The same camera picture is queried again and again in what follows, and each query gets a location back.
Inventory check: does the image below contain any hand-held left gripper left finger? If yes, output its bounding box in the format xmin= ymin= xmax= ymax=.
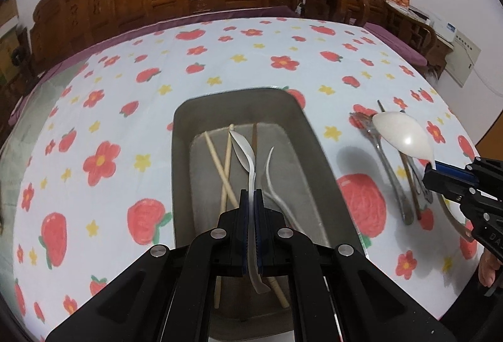
xmin=45 ymin=189 xmax=250 ymax=342

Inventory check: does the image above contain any metal fork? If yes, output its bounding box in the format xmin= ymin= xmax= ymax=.
xmin=354 ymin=112 xmax=433 ymax=205

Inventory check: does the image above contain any strawberry print tablecloth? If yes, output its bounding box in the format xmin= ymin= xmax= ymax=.
xmin=0 ymin=17 xmax=490 ymax=339

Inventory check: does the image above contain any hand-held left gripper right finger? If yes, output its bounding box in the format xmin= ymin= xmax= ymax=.
xmin=255 ymin=189 xmax=458 ymax=342

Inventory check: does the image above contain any white soup spoon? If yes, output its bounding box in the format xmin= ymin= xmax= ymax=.
xmin=371 ymin=111 xmax=437 ymax=170

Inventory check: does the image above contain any wooden side table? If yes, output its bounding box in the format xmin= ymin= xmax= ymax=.
xmin=387 ymin=4 xmax=454 ymax=79

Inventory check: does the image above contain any white wall distribution box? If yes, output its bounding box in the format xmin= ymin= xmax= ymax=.
xmin=444 ymin=28 xmax=483 ymax=87

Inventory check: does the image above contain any large cardboard box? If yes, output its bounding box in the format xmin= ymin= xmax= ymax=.
xmin=0 ymin=0 xmax=20 ymax=83

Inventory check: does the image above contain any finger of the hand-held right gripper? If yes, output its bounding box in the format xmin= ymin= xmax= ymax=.
xmin=435 ymin=157 xmax=503 ymax=189
xmin=422 ymin=165 xmax=474 ymax=205

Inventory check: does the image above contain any purple armchair cushion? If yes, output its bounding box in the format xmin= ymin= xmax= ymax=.
xmin=365 ymin=23 xmax=429 ymax=68

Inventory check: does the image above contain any metal spoon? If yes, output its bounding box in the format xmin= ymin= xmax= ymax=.
xmin=349 ymin=112 xmax=414 ymax=225

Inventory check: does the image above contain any metal tray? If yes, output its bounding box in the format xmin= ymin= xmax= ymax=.
xmin=172 ymin=87 xmax=372 ymax=342

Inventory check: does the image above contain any white box device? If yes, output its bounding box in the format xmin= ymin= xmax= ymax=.
xmin=436 ymin=22 xmax=458 ymax=46

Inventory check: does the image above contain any white plastic spoon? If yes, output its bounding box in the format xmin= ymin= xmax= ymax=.
xmin=229 ymin=129 xmax=273 ymax=295

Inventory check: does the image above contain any person's right hand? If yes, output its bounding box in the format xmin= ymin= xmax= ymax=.
xmin=478 ymin=248 xmax=503 ymax=288

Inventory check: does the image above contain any white plastic fork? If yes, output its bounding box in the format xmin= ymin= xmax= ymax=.
xmin=264 ymin=146 xmax=303 ymax=233

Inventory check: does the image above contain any white cable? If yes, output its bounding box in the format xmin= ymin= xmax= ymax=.
xmin=472 ymin=63 xmax=503 ymax=93

